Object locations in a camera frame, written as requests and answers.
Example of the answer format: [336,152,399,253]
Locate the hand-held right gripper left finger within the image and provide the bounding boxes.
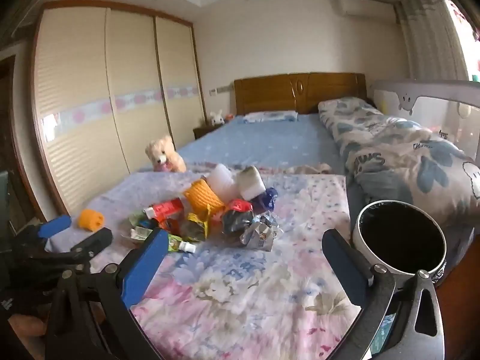
[45,229,169,360]

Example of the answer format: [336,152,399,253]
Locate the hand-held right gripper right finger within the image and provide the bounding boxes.
[322,228,446,360]

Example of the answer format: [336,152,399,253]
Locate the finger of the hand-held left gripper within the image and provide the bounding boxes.
[26,215,72,248]
[41,228,113,272]

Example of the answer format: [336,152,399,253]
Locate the white bin with black liner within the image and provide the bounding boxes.
[352,200,448,284]

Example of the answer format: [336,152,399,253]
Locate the red milk carton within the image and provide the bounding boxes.
[146,198,188,230]

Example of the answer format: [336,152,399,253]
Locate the large orange foam net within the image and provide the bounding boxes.
[183,178,226,219]

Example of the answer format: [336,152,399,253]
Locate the white foam block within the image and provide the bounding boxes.
[234,166,266,200]

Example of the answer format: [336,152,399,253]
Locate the person's left hand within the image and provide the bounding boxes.
[7,314,46,338]

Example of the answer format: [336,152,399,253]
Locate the green and white wrapper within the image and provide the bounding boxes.
[120,212,155,241]

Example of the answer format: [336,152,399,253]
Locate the green pouch with white cap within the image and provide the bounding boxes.
[165,232,198,254]

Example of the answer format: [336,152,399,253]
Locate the yellow snack wrapper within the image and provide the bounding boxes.
[186,210,211,243]

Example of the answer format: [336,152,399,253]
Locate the teal booklet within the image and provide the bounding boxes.
[369,302,400,359]

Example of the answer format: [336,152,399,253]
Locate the crumpled silver wrapper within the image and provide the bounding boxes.
[240,212,284,252]

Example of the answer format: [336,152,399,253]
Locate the floral blanket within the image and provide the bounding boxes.
[45,164,364,360]

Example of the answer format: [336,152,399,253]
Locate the blue wrapper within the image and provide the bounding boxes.
[255,187,279,211]

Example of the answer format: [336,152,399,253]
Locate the beige patterned cloth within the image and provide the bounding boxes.
[288,163,333,175]

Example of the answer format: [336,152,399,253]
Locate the crumpled red-print snack bag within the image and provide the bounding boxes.
[223,199,256,235]

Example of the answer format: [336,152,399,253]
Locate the beige teddy bear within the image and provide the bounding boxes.
[145,135,187,173]

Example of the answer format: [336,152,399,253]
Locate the cloud print duvet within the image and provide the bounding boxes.
[318,97,480,226]

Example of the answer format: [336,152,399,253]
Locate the dark wooden nightstand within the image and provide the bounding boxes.
[193,123,226,140]

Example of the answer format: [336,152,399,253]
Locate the wooden bed with blue sheet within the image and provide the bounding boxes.
[135,72,475,271]

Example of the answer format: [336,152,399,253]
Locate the blue printed pillow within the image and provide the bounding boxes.
[242,110,300,124]

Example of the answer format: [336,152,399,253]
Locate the cream sliding door wardrobe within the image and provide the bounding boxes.
[30,0,208,217]

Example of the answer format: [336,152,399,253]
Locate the grey patterned curtain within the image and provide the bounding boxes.
[395,0,470,83]

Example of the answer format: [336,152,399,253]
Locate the white air conditioner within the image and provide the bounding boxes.
[337,0,397,18]

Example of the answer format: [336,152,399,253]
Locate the grey bed guard rail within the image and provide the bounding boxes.
[369,79,480,158]

